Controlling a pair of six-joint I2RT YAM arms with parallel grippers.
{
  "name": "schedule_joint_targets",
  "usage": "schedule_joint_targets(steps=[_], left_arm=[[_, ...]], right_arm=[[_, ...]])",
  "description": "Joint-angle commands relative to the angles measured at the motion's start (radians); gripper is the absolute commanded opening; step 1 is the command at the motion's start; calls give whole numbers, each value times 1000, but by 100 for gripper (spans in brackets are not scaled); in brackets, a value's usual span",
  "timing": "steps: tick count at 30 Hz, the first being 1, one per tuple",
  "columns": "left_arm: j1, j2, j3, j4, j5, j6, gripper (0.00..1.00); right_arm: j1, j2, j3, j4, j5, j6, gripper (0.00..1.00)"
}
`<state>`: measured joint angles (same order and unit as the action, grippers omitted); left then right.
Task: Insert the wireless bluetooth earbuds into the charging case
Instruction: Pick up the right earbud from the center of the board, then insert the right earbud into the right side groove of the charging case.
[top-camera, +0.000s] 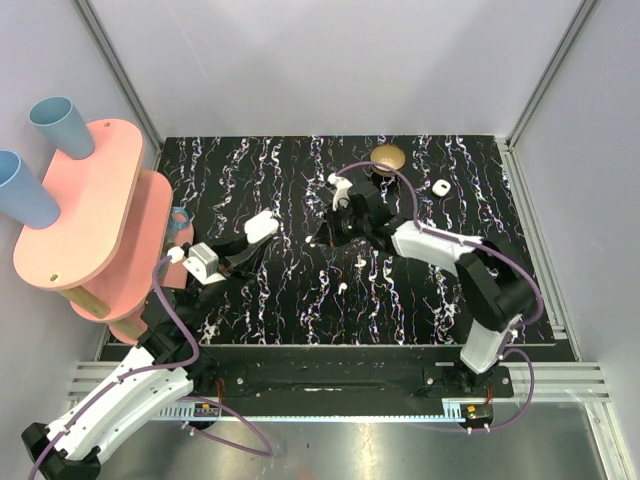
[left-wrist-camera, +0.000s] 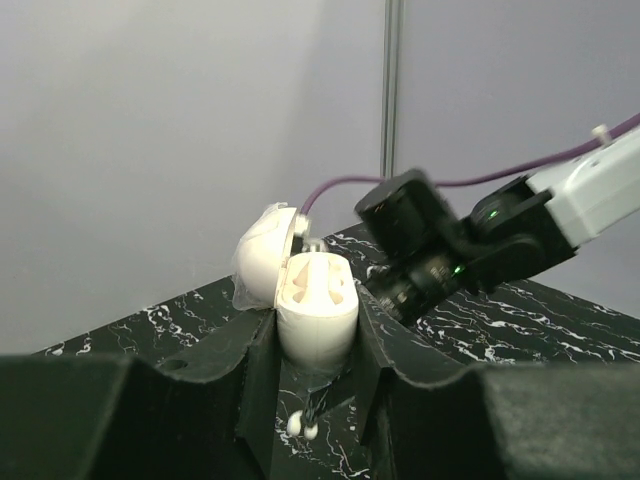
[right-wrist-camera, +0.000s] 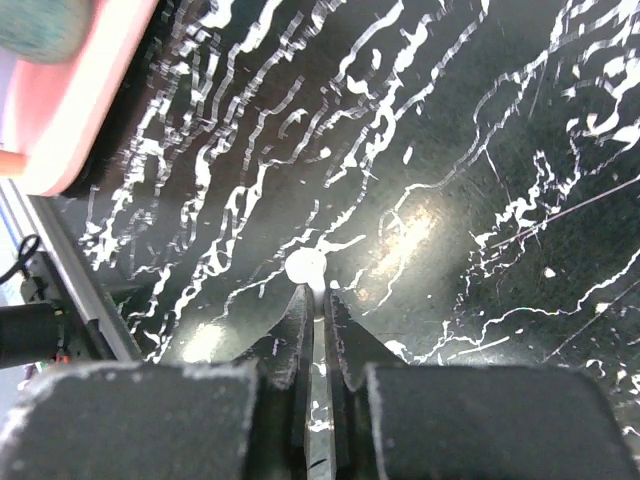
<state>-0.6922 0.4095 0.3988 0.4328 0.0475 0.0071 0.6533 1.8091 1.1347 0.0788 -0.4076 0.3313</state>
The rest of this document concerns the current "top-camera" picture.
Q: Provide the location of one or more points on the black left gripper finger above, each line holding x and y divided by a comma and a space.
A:
234, 250
247, 263

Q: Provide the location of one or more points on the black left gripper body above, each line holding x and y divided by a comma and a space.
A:
228, 262

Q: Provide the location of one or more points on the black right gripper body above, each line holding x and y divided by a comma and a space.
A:
345, 225

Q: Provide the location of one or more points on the white oval charging case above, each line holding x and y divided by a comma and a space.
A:
261, 226

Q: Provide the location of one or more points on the small white square case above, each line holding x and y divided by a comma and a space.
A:
441, 188

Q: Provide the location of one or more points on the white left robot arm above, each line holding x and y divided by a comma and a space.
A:
165, 366

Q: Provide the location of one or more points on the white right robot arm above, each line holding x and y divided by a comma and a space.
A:
497, 291

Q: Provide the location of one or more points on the black marbled mat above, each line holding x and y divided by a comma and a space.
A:
355, 240

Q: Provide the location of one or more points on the gold bowl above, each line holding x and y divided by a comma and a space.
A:
387, 159

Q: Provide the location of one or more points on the pink two-tier shelf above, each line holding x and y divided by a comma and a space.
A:
99, 254

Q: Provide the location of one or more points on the blue cup front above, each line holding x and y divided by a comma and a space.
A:
23, 197

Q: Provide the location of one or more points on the blue cup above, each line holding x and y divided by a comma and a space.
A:
59, 121
23, 197

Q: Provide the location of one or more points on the blue cup rear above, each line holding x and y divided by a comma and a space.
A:
59, 121

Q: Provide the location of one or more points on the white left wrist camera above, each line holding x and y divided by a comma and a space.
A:
199, 260

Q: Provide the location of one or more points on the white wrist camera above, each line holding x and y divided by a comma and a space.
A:
199, 260
340, 187

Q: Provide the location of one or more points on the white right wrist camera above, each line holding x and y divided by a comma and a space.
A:
340, 187

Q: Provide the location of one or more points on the blue ring object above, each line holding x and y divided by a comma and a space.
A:
178, 220

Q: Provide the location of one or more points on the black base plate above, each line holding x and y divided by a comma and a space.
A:
342, 368

